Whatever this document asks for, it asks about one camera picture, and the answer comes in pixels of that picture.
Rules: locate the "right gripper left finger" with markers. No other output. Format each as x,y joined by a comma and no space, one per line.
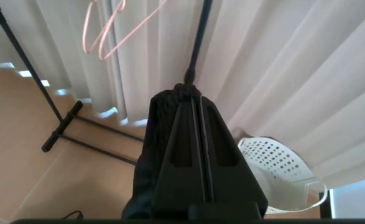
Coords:
176,186

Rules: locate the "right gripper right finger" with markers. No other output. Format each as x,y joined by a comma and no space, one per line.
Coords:
232,186

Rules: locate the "white laundry basket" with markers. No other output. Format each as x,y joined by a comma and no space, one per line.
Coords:
278,168

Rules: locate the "black clothes rack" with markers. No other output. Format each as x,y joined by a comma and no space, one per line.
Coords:
62,126

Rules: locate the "beige curtain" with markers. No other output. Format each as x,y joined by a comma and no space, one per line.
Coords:
278,77

